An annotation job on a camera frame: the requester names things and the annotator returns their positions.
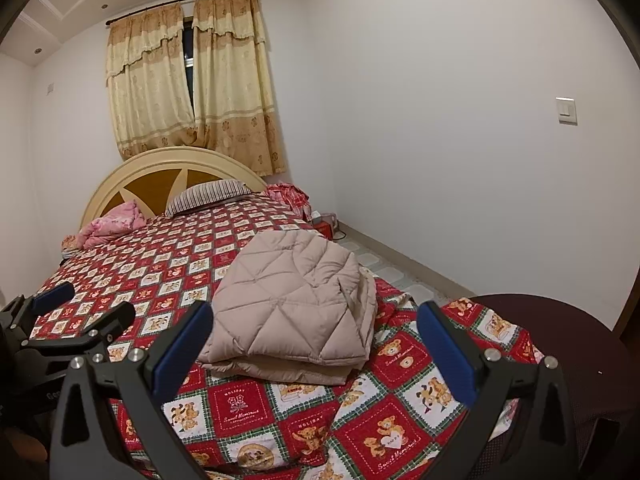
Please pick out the red checked cloth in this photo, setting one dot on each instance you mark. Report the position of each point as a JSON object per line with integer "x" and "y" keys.
{"x": 290, "y": 197}

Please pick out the beige floral curtain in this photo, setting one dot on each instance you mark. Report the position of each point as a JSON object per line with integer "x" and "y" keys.
{"x": 145, "y": 85}
{"x": 235, "y": 85}

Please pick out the pink crumpled blanket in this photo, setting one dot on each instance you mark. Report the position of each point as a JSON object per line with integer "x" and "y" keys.
{"x": 110, "y": 225}

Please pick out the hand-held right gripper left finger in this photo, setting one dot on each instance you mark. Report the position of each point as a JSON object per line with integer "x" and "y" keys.
{"x": 182, "y": 355}

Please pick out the dark mesh chair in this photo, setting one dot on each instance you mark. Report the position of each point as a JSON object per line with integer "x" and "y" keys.
{"x": 590, "y": 340}

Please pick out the cream wooden headboard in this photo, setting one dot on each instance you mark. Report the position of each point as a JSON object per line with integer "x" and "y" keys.
{"x": 150, "y": 185}

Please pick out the beige quilted jacket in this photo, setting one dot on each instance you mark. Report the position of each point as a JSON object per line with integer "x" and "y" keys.
{"x": 290, "y": 310}

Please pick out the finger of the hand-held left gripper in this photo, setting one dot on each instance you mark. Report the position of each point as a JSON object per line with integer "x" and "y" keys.
{"x": 55, "y": 295}
{"x": 107, "y": 322}

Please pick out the dark curtain rod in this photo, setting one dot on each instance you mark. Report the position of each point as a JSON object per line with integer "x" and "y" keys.
{"x": 150, "y": 6}

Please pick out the white light switch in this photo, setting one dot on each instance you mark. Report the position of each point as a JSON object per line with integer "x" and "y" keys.
{"x": 566, "y": 110}

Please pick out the dark window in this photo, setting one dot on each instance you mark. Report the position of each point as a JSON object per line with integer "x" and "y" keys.
{"x": 188, "y": 60}

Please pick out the red box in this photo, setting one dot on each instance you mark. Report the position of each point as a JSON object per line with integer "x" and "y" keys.
{"x": 327, "y": 229}

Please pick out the striped pillow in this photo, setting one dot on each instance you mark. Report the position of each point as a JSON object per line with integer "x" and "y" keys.
{"x": 205, "y": 197}

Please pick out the red bear print bedsheet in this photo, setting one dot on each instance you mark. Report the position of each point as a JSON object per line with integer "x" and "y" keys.
{"x": 240, "y": 410}

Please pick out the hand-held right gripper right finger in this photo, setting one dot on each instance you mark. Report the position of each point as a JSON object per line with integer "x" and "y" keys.
{"x": 447, "y": 355}

